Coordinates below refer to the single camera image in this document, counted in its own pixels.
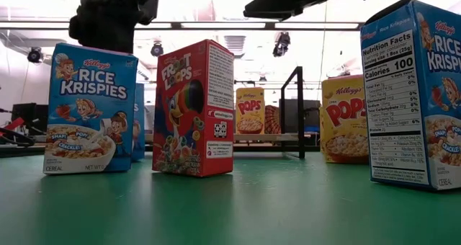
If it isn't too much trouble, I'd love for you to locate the black computer monitor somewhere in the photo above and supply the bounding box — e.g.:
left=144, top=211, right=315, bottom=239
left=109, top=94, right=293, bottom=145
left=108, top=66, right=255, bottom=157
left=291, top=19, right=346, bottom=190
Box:
left=10, top=102, right=49, bottom=133

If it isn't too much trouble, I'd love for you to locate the black cabinet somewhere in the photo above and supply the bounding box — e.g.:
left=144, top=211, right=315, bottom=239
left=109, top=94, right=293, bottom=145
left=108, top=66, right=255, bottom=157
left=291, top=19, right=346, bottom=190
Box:
left=279, top=99, right=321, bottom=134

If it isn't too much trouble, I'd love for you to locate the orange striped object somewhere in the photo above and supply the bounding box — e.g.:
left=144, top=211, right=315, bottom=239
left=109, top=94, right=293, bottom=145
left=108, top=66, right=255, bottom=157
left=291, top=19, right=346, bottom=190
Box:
left=264, top=104, right=281, bottom=135

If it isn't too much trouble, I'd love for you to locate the wooden shelf with black frame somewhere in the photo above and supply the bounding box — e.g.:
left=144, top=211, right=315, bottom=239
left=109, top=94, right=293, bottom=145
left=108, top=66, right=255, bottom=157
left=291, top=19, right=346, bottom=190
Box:
left=143, top=66, right=306, bottom=160

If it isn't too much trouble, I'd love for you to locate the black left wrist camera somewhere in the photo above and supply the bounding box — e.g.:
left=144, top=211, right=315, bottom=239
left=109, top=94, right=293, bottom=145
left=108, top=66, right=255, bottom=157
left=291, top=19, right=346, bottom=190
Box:
left=138, top=0, right=159, bottom=26

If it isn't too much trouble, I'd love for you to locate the yellow Corn Pops cereal box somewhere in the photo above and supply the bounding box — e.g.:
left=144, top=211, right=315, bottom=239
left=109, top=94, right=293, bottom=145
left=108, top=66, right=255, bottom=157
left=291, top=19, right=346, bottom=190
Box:
left=319, top=74, right=370, bottom=164
left=235, top=86, right=267, bottom=135

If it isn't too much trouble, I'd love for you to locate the black aluminium table frame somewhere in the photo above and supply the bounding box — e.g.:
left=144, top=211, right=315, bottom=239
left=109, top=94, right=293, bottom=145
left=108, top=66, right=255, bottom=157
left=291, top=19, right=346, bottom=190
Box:
left=0, top=143, right=323, bottom=159

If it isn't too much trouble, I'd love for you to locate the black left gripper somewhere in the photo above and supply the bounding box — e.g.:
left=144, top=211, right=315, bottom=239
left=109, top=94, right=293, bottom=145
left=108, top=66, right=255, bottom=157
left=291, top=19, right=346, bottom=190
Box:
left=68, top=0, right=151, bottom=55

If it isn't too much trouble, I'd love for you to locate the black ceiling spot lamp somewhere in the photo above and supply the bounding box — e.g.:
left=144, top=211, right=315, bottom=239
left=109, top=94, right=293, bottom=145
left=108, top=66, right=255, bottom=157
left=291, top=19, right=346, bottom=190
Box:
left=272, top=31, right=292, bottom=58
left=27, top=46, right=45, bottom=64
left=150, top=41, right=165, bottom=58

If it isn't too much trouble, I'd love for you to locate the red Froot Loops cereal box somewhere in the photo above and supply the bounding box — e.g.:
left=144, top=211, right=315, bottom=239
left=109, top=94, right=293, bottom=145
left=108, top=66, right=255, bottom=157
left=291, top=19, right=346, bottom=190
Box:
left=151, top=38, right=236, bottom=178

